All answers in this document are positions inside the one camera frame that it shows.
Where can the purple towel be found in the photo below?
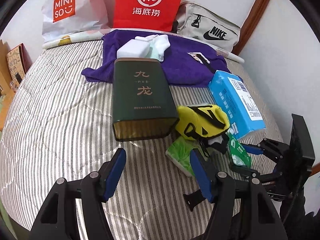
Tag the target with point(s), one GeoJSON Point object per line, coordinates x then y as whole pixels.
{"type": "Point", "coordinates": [180, 70]}

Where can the green wet wipes packet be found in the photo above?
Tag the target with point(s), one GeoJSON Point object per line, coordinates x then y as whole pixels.
{"type": "Point", "coordinates": [237, 150]}

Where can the leaf print green tissue pack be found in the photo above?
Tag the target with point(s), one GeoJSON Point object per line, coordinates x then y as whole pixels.
{"type": "Point", "coordinates": [178, 152]}

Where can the white sock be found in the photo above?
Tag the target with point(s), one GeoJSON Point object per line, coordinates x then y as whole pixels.
{"type": "Point", "coordinates": [130, 50]}
{"type": "Point", "coordinates": [163, 43]}

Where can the white plastic shopping bag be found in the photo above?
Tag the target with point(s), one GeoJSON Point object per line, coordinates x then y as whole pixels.
{"type": "Point", "coordinates": [75, 5]}

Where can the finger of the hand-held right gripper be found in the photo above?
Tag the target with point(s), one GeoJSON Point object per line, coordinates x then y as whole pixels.
{"type": "Point", "coordinates": [252, 148]}
{"type": "Point", "coordinates": [242, 170]}

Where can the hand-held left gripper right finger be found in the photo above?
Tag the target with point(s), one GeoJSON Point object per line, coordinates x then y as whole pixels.
{"type": "Point", "coordinates": [200, 175]}

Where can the dark green tin box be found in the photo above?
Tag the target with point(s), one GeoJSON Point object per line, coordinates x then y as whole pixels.
{"type": "Point", "coordinates": [140, 100]}

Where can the blue tissue pack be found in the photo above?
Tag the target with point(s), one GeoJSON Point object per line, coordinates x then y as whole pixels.
{"type": "Point", "coordinates": [232, 100]}

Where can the wooden headboard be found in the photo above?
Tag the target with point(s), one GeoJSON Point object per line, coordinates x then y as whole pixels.
{"type": "Point", "coordinates": [5, 80]}

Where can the brown wooden door frame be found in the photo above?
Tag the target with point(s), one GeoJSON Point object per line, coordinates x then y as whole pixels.
{"type": "Point", "coordinates": [260, 2]}

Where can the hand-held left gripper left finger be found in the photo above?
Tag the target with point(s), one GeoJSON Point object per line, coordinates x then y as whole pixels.
{"type": "Point", "coordinates": [112, 177]}

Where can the grey waist bag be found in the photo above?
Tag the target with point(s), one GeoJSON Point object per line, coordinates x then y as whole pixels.
{"type": "Point", "coordinates": [217, 23]}

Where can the red paper bag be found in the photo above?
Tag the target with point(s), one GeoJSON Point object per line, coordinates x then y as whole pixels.
{"type": "Point", "coordinates": [150, 17]}

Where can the fruit print pouch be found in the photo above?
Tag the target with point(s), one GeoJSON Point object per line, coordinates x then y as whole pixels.
{"type": "Point", "coordinates": [196, 55]}

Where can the white tissue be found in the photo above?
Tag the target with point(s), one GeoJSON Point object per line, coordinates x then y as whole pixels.
{"type": "Point", "coordinates": [217, 141]}

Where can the brown printed box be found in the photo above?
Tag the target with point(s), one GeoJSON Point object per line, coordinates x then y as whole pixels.
{"type": "Point", "coordinates": [17, 62]}

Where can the person's right forearm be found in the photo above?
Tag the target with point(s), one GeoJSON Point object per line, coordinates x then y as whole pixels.
{"type": "Point", "coordinates": [305, 220]}

